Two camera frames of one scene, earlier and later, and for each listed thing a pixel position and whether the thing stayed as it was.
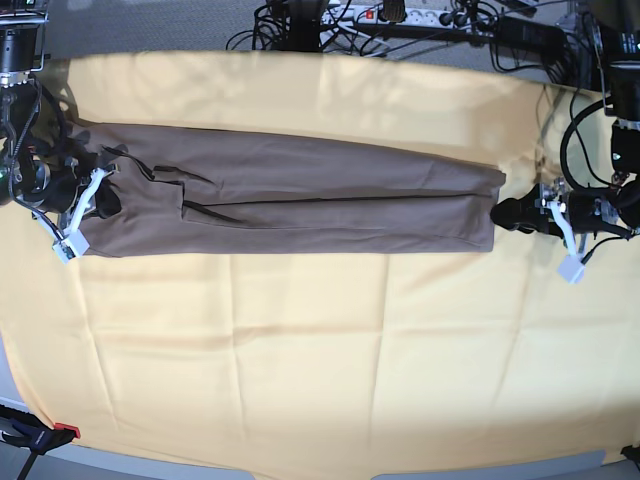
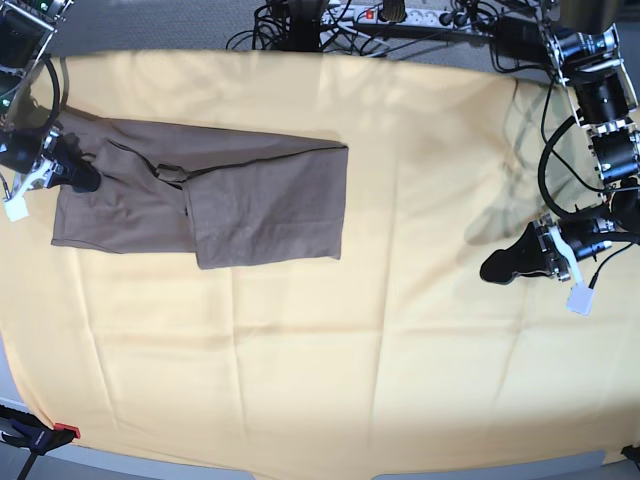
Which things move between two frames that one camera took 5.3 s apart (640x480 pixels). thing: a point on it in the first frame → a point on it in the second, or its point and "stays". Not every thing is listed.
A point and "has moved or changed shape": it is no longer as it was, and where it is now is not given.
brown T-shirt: x=190 y=189 has moved or changed shape
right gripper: x=566 y=213 → x=566 y=240
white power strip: x=414 y=17 stays
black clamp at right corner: x=632 y=453 stays
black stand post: x=305 y=29 stays
